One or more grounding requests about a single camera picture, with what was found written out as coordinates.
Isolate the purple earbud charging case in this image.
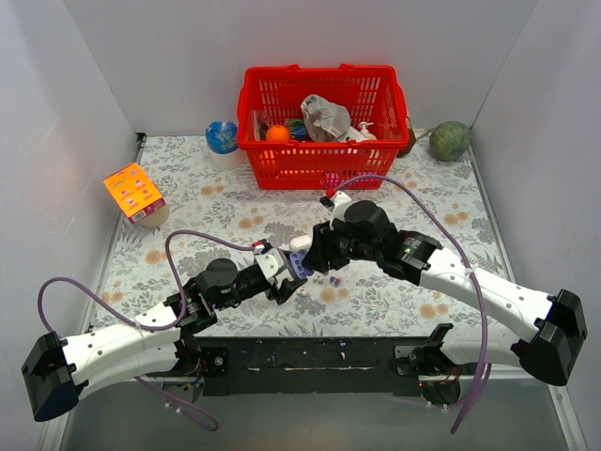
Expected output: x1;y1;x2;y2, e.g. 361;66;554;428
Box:
288;249;314;279

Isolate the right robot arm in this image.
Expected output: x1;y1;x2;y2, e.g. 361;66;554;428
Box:
302;201;588;386

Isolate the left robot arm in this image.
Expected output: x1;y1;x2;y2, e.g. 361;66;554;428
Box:
22;242;311;422

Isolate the white earbud charging case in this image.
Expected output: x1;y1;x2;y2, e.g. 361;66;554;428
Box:
289;235;312;253

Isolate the floral patterned table mat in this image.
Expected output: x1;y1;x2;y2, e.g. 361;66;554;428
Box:
90;136;507;336

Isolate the brown object behind basket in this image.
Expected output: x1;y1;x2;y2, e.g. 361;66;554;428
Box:
395;117;418;159

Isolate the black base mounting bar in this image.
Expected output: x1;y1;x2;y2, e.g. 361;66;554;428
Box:
161;323;462;406

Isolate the white pump bottle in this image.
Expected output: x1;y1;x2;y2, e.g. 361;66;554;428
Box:
345;121;377;142

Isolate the beige round container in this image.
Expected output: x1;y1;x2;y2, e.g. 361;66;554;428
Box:
135;205;170;228

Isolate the crumpled grey plastic bag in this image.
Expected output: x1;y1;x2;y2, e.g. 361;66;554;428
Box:
300;94;351;142

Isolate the green blue item in basket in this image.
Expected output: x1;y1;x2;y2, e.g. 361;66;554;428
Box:
286;118;311;142

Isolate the green melon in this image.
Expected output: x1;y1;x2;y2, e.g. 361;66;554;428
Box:
429;121;471;162

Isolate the orange fruit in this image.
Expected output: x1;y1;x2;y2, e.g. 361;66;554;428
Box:
266;124;290;143

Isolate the red plastic shopping basket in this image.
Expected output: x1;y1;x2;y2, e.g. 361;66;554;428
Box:
238;64;409;190

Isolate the orange snack box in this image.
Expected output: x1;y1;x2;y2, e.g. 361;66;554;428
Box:
103;163;166;224

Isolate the blue lidded white cup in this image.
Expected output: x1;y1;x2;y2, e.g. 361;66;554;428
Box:
205;121;242;171

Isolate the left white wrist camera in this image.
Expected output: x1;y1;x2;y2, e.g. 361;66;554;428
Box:
252;240;288;285

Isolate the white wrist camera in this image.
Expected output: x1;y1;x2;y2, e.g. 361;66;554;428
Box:
252;240;288;285
319;188;352;229

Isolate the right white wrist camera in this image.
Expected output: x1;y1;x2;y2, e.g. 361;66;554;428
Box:
319;188;352;229

